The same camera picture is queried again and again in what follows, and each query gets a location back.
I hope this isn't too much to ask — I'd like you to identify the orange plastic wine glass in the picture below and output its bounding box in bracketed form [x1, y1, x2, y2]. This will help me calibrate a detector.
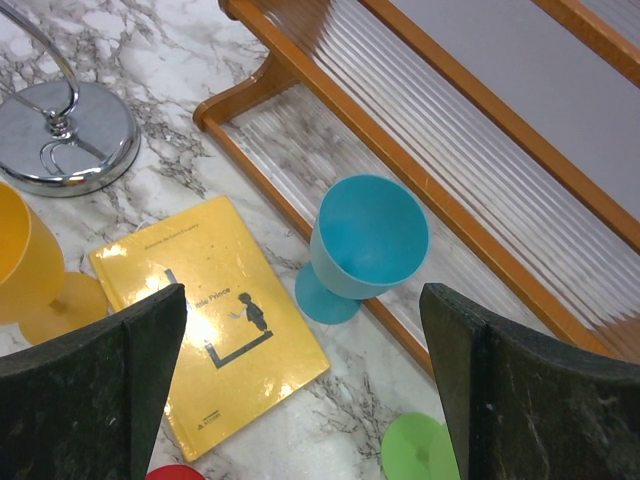
[1, 184, 108, 345]

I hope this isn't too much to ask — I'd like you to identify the red plastic wine glass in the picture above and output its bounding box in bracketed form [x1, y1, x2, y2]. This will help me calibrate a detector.
[145, 464, 205, 480]

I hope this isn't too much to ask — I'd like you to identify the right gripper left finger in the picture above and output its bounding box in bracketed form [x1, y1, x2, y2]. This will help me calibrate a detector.
[1, 284, 186, 479]

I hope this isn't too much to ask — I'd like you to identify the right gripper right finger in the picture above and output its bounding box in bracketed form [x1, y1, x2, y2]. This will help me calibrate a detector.
[419, 283, 639, 479]

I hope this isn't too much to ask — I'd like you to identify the wooden shelf rack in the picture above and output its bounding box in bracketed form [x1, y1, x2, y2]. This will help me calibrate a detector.
[193, 1, 639, 368]

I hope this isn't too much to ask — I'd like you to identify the chrome wine glass rack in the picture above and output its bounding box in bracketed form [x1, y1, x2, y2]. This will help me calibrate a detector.
[1, 1, 141, 198]

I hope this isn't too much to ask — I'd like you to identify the yellow book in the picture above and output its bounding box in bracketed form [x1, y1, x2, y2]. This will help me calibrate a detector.
[90, 196, 330, 462]

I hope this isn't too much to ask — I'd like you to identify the blue plastic wine glass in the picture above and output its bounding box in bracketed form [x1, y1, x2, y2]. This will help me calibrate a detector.
[294, 174, 430, 325]

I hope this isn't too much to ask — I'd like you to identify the green plastic wine glass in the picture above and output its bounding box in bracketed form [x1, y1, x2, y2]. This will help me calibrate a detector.
[381, 413, 460, 480]

